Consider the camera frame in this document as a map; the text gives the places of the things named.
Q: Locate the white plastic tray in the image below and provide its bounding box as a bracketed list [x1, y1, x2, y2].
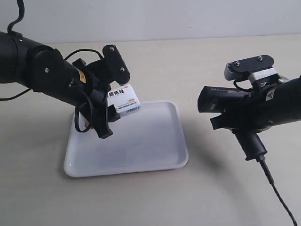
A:
[63, 100, 189, 178]

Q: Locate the white red medicine box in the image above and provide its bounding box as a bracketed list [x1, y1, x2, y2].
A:
[107, 84, 142, 125]

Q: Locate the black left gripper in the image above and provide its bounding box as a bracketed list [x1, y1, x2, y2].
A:
[72, 58, 120, 138]

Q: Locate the black handheld barcode scanner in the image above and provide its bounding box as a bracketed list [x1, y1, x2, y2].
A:
[197, 86, 267, 162]

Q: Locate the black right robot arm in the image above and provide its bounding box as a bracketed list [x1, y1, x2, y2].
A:
[210, 77, 301, 132]

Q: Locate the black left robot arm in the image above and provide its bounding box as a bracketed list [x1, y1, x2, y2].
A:
[0, 32, 120, 139]

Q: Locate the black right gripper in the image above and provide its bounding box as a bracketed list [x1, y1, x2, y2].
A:
[210, 82, 280, 132]

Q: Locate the black scanner cable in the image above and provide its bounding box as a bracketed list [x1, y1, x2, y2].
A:
[258, 158, 299, 226]

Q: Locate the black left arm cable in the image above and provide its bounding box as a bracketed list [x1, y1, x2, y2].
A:
[0, 0, 104, 134]

